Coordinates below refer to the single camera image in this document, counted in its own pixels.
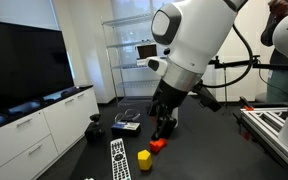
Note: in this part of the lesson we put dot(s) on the person in dark clothes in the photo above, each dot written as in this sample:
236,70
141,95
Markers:
279,76

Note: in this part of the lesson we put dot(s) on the aluminium frame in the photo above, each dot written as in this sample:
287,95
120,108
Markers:
274,133

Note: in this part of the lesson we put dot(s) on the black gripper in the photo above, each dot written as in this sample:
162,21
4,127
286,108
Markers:
169,95

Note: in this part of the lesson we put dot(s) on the yellow block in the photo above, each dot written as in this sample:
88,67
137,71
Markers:
145,160

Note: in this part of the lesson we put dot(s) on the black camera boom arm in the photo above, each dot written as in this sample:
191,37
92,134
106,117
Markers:
237,63

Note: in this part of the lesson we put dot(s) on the red black clamp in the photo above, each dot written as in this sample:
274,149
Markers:
247,105

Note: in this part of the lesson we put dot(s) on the clear safety glasses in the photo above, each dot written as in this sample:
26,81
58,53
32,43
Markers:
127,115

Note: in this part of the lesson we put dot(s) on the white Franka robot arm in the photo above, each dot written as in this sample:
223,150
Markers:
197,36

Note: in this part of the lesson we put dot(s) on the black television screen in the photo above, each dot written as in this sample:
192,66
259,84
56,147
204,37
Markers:
20,66

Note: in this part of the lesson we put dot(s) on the black clamp with knob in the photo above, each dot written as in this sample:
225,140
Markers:
95,128

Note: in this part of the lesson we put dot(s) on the white cabinet with drawers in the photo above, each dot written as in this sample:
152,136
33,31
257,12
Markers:
34,133

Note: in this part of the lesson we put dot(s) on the red cloth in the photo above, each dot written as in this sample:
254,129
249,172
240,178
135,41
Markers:
159,145

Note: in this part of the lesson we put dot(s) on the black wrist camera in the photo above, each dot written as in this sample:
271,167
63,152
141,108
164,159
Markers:
207,98

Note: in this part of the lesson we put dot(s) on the black box blue label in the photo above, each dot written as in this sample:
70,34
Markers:
125,128

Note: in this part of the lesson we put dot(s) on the laptop on shelf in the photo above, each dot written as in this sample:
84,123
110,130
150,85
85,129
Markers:
146,51

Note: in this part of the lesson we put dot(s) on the black remote control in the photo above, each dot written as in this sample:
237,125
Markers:
120,160

